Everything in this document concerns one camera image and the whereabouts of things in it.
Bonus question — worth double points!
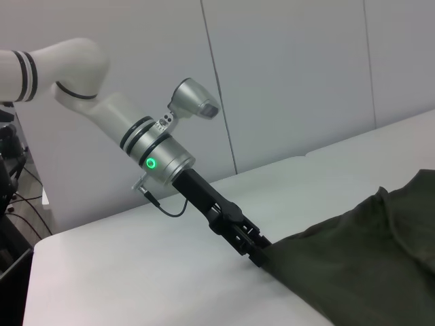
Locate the black floor cables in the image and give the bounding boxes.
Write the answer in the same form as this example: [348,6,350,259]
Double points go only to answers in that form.
[5,189,54,238]

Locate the left gripper cable with plug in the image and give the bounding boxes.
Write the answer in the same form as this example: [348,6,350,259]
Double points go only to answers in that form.
[131,175,190,218]

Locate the dark green FREE T-shirt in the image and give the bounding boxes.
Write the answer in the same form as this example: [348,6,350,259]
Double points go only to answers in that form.
[253,168,435,326]

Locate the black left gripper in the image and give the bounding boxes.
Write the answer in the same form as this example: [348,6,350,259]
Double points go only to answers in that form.
[171,168,273,270]

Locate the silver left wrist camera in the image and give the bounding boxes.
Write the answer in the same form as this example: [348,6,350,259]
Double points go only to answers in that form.
[154,77,222,133]

